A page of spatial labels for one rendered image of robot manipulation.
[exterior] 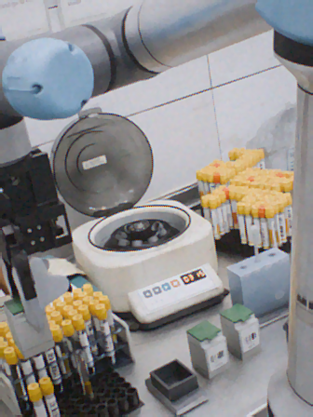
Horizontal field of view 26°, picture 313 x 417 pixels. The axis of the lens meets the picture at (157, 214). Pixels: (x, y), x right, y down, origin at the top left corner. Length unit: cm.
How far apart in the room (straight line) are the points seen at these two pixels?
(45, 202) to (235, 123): 95
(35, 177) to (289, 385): 40
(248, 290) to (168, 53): 54
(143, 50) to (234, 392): 54
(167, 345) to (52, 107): 59
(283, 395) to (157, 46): 35
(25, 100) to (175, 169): 99
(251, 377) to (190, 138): 74
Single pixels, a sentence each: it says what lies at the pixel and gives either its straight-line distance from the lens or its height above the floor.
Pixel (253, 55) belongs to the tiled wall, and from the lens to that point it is 171.
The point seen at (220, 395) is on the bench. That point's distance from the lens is 102.
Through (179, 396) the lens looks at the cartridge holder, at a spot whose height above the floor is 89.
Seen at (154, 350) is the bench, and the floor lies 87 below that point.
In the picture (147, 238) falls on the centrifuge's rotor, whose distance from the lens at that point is 127.
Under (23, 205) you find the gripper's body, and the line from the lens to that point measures 80.
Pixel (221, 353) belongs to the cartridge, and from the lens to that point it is 104.
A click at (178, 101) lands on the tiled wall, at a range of 158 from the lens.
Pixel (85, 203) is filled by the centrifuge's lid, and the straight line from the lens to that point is 142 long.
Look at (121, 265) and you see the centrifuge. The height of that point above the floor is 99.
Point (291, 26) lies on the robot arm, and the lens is 37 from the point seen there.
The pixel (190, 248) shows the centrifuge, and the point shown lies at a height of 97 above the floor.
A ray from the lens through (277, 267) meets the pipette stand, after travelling 114.
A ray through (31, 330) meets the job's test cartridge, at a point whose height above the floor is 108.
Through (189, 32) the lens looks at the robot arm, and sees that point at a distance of 65.
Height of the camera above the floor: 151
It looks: 23 degrees down
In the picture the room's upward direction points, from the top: 10 degrees counter-clockwise
